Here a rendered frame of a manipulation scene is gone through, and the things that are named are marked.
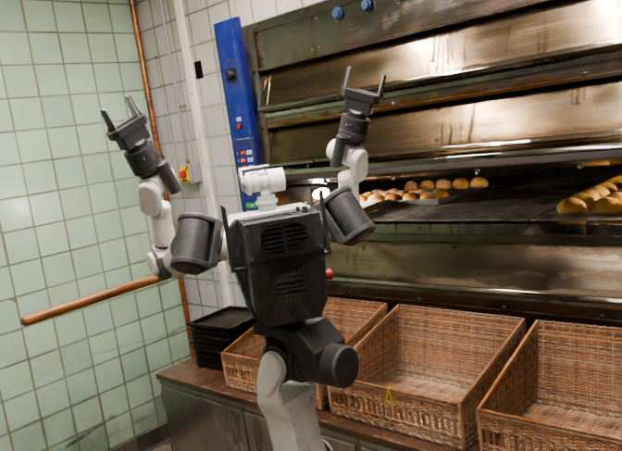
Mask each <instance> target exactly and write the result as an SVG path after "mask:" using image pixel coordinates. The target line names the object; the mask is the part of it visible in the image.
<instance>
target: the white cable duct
mask: <svg viewBox="0 0 622 451"><path fill-rule="evenodd" d="M173 1H174V7H175V12H176V18H177V23H178V29H179V35H180V45H181V51H182V56H183V62H184V67H185V73H186V79H187V84H188V91H189V96H190V102H191V108H192V113H193V124H194V129H195V135H196V141H197V146H198V152H199V157H200V163H201V169H202V174H203V180H204V186H205V196H206V202H207V207H208V213H209V216H210V217H213V218H216V219H217V218H218V215H217V209H216V203H215V197H214V192H213V186H212V181H211V175H210V169H209V164H208V158H207V152H206V146H205V136H204V130H203V124H202V119H201V113H200V107H199V102H198V96H197V90H196V84H195V78H194V73H193V63H192V57H191V51H190V46H189V40H188V33H187V28H186V22H185V17H184V11H183V5H182V0H173ZM218 275H219V280H220V286H221V292H222V297H223V303H224V307H227V306H232V304H231V299H230V288H229V283H228V277H227V271H226V265H225V260H224V261H221V262H218Z"/></svg>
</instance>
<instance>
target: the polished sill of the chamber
mask: <svg viewBox="0 0 622 451"><path fill-rule="evenodd" d="M372 222H374V223H375V225H376V229H375V230H374V232H373V233H415V234H494V235H574V236H622V220H471V221H372Z"/></svg>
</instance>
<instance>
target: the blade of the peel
mask: <svg viewBox="0 0 622 451"><path fill-rule="evenodd" d="M473 192H476V191H462V192H448V194H449V196H447V197H444V198H439V199H416V200H391V202H392V205H391V207H397V206H430V205H440V204H442V203H445V202H448V201H451V200H453V199H456V198H458V197H461V196H463V195H466V194H471V193H473ZM377 202H379V201H363V202H360V205H361V206H362V207H367V206H370V205H374V204H375V203H377Z"/></svg>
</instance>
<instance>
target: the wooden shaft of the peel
mask: <svg viewBox="0 0 622 451"><path fill-rule="evenodd" d="M363 209H364V210H365V211H366V213H368V212H371V211H374V210H377V209H380V205H379V203H377V204H374V205H370V206H367V207H363ZM157 282H162V280H160V279H159V277H158V276H157V277H156V276H155V275H150V276H147V277H144V278H141V279H139V280H136V281H133V282H127V283H124V284H121V285H119V286H116V287H113V288H110V289H106V290H104V291H101V292H98V293H95V294H90V295H86V296H84V297H81V298H78V299H75V300H72V301H69V302H67V303H63V304H60V305H57V306H54V307H49V308H47V309H43V310H40V311H37V312H34V313H31V314H29V315H26V316H23V317H22V318H21V320H20V322H21V324H22V325H23V326H29V325H32V324H34V323H37V322H40V321H43V320H46V319H51V318H53V317H56V316H59V315H62V314H65V313H68V312H70V311H73V310H76V309H79V308H82V307H87V306H89V305H92V304H95V303H98V302H101V301H104V300H107V299H109V298H112V297H115V296H118V295H121V294H125V293H128V292H131V291H134V290H137V289H140V288H143V287H145V286H148V285H151V284H154V283H157Z"/></svg>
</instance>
